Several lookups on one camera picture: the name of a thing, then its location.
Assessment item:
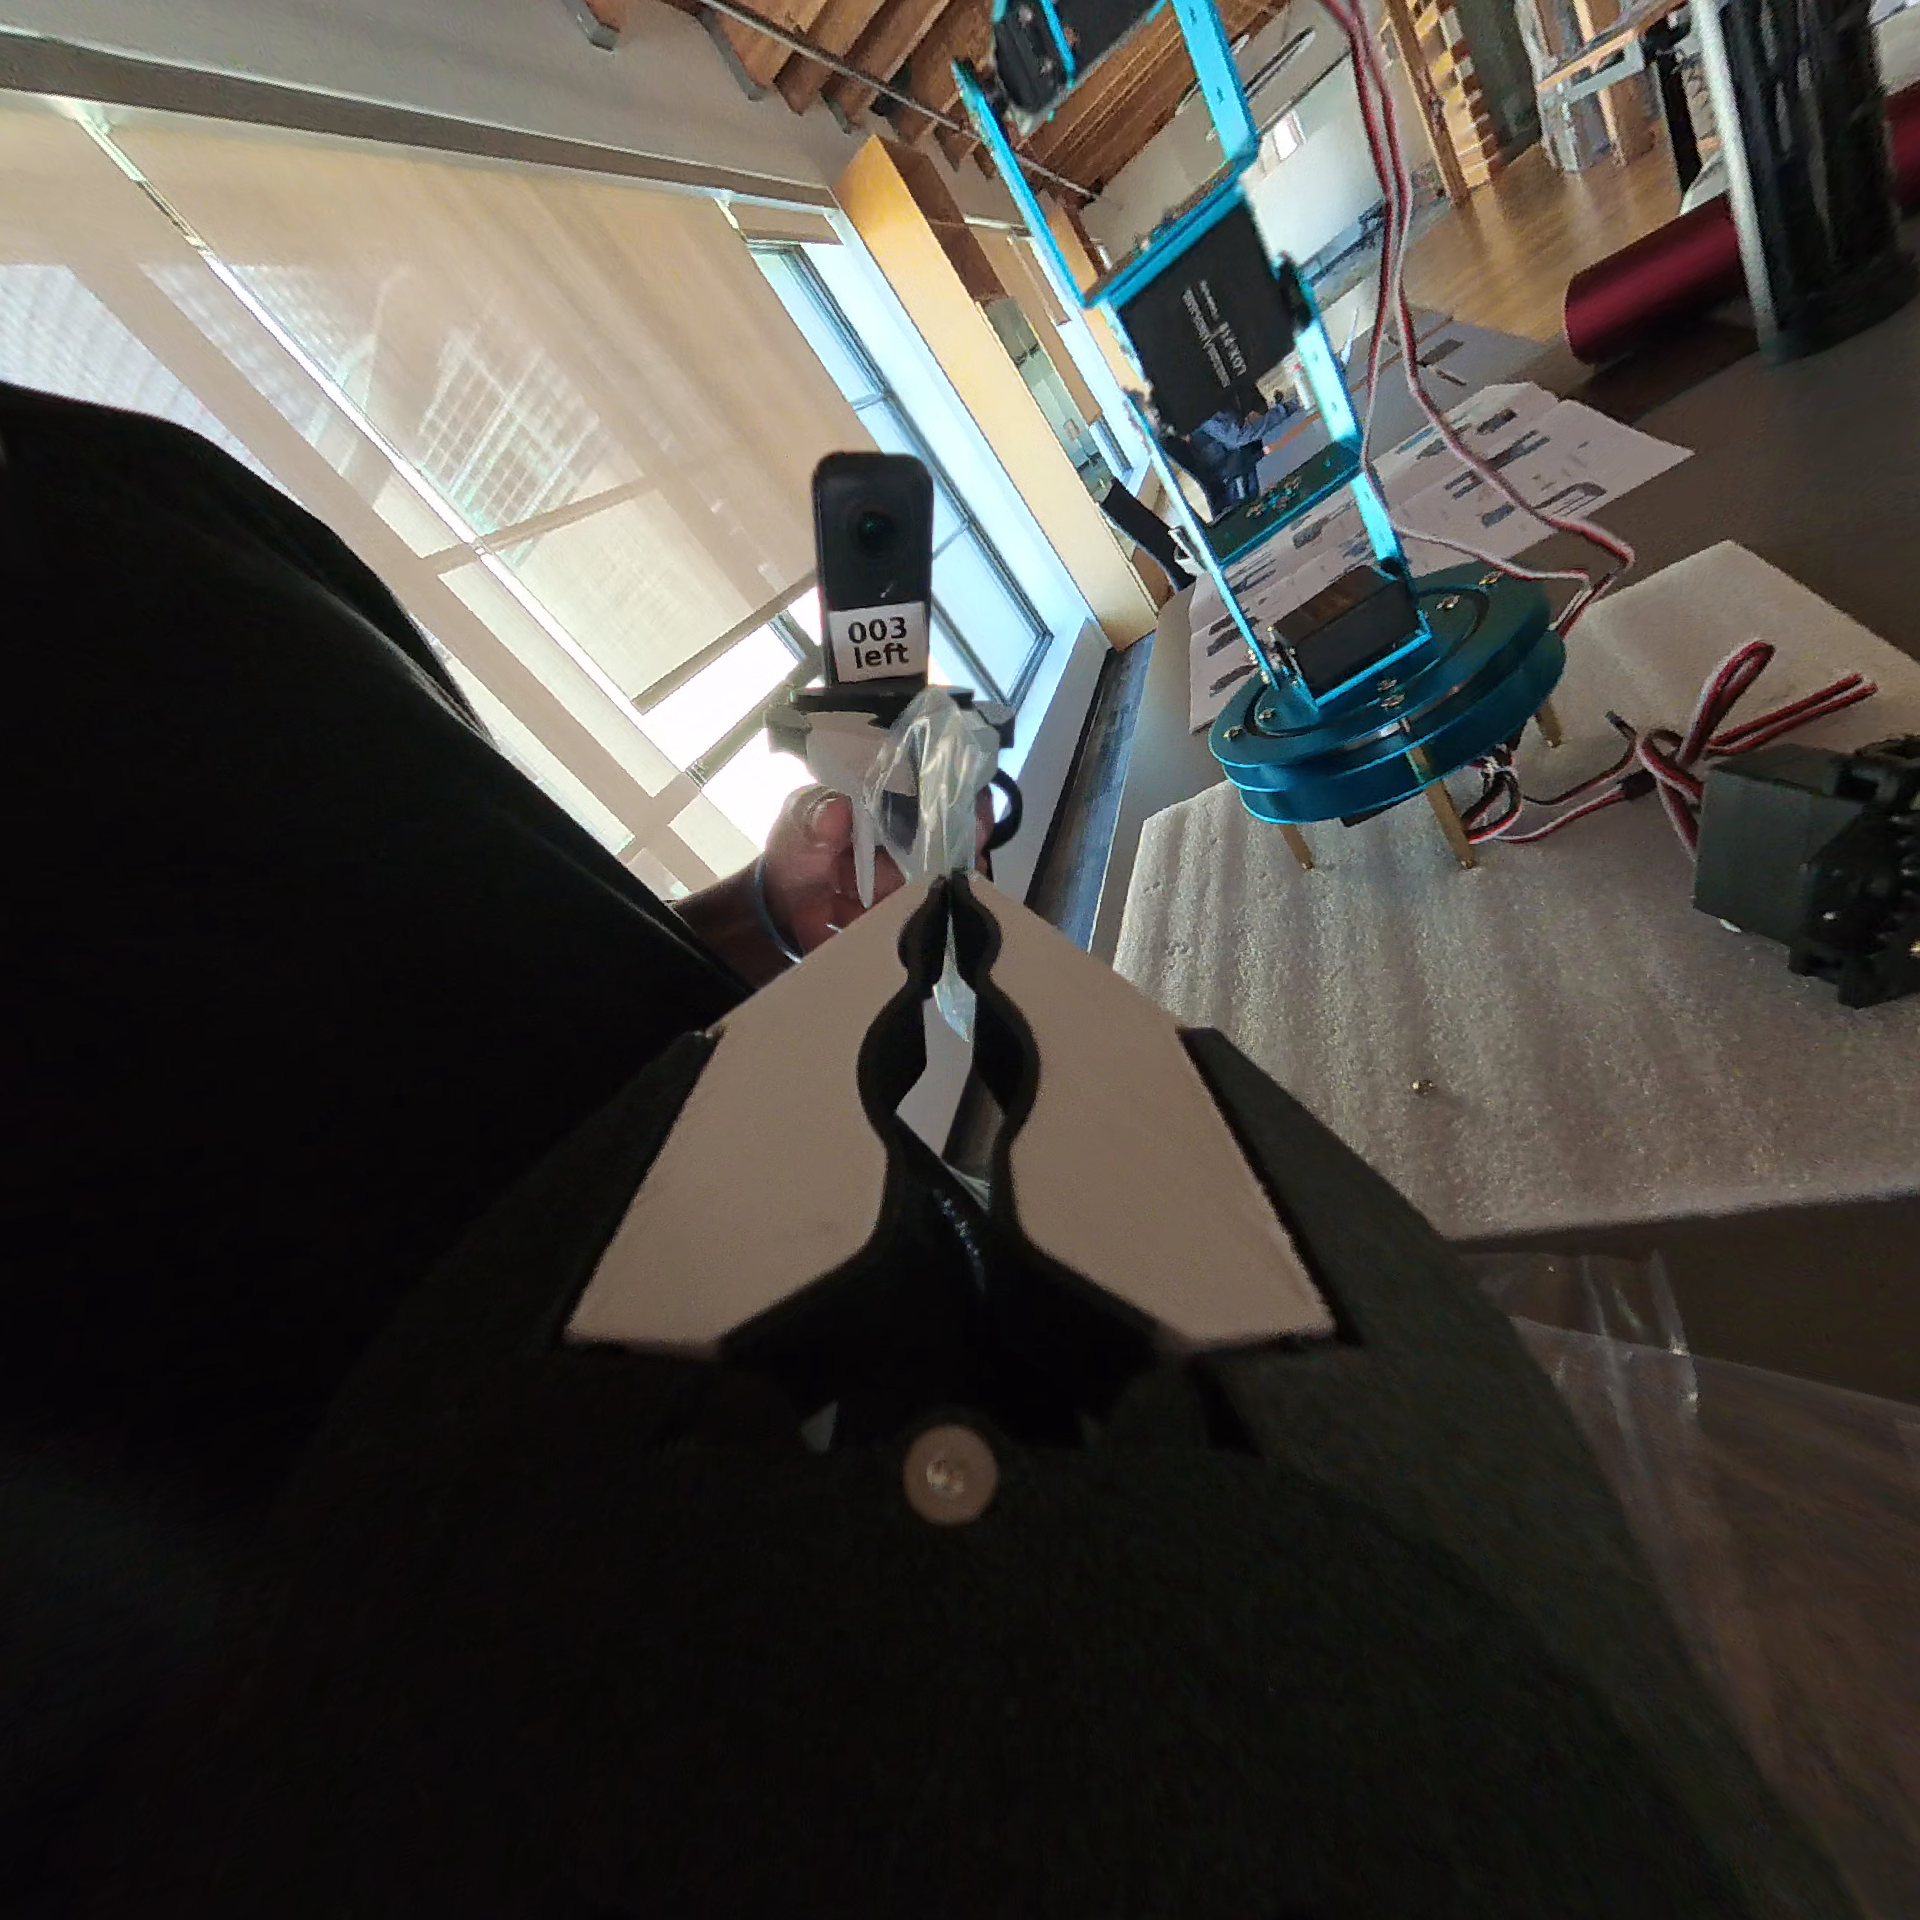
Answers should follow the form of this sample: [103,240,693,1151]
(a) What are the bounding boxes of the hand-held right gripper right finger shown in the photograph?
[958,877,1339,1355]

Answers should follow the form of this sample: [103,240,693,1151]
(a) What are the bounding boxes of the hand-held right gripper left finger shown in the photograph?
[568,873,955,1360]

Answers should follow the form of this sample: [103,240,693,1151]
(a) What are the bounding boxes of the clear bag black parts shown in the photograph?
[862,697,1004,1040]

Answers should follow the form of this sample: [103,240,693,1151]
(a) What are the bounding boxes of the black servo claw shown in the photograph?
[1695,744,1920,1011]

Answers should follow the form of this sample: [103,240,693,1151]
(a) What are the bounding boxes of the large clear parts bag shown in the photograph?
[1516,1247,1920,1920]

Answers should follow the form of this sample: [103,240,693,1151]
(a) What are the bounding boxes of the person's left forearm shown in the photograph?
[667,872,781,993]

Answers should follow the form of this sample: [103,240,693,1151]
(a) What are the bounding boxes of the person's left hand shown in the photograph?
[757,784,876,953]

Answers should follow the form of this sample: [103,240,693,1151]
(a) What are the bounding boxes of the white foam mat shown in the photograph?
[1117,539,1920,1239]

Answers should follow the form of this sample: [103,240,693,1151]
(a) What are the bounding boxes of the person's black clothing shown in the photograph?
[0,381,752,1920]

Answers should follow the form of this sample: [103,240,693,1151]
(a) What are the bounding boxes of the printed instruction sheet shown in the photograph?
[1184,381,1695,736]

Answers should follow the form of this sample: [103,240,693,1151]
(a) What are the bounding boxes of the dark red cylinder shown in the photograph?
[1559,194,1748,365]

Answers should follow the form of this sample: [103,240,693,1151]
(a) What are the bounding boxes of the red white black servo cable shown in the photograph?
[1318,0,1637,633]
[1462,736,1643,848]

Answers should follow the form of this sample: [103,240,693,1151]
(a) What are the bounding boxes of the tied red white servo cable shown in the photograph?
[1640,639,1880,848]

